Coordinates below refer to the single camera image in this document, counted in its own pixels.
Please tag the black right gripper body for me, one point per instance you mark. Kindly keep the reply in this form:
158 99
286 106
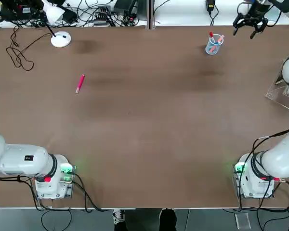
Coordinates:
255 13

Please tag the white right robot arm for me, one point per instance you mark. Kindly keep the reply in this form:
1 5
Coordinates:
279 154

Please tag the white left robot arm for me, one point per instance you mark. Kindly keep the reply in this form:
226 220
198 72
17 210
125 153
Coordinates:
26 163

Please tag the clear acrylic storage rack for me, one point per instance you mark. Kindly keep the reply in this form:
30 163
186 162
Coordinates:
278 91

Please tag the blue marker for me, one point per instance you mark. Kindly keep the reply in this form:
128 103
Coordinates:
218 42

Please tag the red capped marker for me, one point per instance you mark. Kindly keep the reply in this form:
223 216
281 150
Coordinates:
211 34

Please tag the black power strip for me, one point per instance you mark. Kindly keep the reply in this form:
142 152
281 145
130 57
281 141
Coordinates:
210 6

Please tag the orange marker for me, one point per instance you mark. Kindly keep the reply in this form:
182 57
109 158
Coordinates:
213 49

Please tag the pale blue pen cup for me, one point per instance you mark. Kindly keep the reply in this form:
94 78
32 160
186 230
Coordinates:
208 49

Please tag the pink highlighter pen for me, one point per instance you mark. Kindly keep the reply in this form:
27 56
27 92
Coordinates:
80 83

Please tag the white desk lamp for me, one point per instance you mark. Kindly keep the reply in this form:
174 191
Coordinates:
60 39

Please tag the metal floor outlet cover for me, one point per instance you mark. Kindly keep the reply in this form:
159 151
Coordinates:
243 221

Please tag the person's leg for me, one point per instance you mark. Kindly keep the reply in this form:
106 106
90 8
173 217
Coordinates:
144 220

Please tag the aluminium frame post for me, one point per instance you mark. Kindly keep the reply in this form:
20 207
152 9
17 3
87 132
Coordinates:
150 12

